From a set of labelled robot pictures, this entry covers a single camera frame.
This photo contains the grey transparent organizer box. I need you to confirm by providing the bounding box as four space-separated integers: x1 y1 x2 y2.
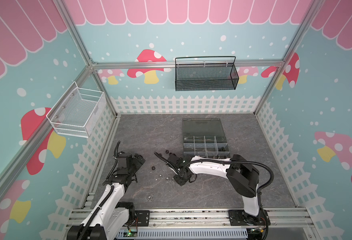
183 118 230 159

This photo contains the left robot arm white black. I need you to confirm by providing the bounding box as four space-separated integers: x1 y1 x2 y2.
66 142 145 240

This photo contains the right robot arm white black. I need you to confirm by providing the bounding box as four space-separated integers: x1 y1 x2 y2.
154 152 274 227

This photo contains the silver nut pair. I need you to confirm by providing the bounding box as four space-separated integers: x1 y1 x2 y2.
165 177 175 182

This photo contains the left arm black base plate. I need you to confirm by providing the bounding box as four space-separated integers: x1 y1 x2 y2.
107 209 150 228

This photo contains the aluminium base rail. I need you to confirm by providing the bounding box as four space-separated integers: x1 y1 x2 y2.
63 206 315 232

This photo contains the white wire mesh basket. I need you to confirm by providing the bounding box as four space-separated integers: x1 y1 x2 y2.
46 82 106 138

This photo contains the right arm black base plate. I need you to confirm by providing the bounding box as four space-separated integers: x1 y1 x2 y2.
228 209 271 226

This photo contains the black wire mesh basket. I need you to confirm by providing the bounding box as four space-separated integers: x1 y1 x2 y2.
174 56 240 92

